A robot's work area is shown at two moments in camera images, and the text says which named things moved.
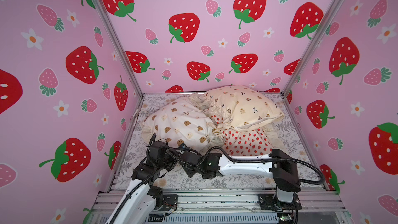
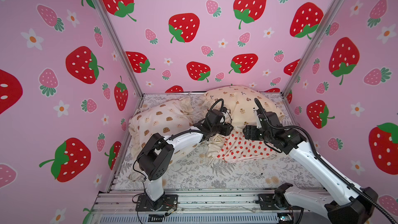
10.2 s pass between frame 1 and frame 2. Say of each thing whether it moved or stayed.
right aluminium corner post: stayed
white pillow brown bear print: moved
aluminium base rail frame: stayed
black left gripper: moved
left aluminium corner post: stayed
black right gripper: moved
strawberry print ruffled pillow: moved
